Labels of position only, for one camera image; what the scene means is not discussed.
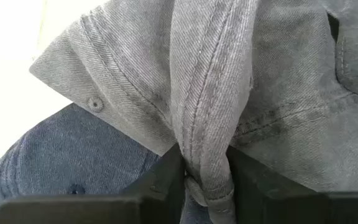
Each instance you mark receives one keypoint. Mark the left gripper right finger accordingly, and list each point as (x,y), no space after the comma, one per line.
(275,205)

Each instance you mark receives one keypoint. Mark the blue denim cap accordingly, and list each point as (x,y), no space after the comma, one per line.
(73,149)

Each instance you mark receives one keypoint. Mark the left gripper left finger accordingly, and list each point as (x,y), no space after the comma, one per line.
(154,202)

